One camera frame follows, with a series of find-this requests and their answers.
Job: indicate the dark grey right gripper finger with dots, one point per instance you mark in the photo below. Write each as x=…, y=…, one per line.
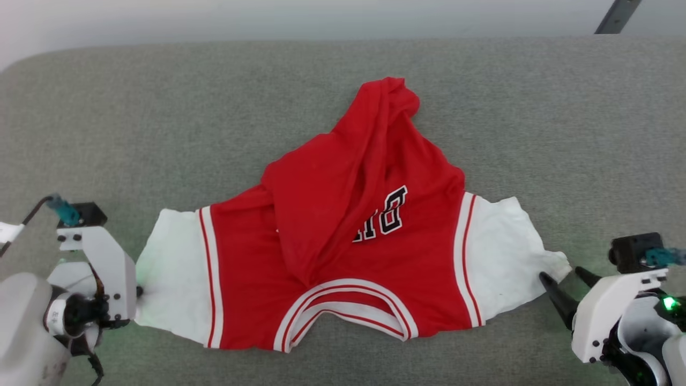
x=588, y=277
x=561, y=303

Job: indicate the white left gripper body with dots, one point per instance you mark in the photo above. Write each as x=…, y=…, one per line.
x=115, y=268

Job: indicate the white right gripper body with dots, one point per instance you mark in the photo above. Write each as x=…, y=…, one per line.
x=600, y=316

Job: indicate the red and white basketball jersey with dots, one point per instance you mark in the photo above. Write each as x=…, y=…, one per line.
x=343, y=214

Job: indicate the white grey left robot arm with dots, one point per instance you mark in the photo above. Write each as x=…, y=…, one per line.
x=21, y=332

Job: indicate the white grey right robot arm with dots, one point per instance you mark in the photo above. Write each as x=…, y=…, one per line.
x=651, y=343

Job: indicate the dark grey metal bar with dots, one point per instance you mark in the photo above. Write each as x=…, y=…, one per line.
x=616, y=19

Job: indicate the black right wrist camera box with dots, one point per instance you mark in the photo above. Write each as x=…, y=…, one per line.
x=629, y=252

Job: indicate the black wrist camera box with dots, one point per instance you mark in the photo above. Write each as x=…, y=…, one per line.
x=629, y=252
x=91, y=214

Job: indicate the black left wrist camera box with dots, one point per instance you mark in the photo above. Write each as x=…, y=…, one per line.
x=91, y=214

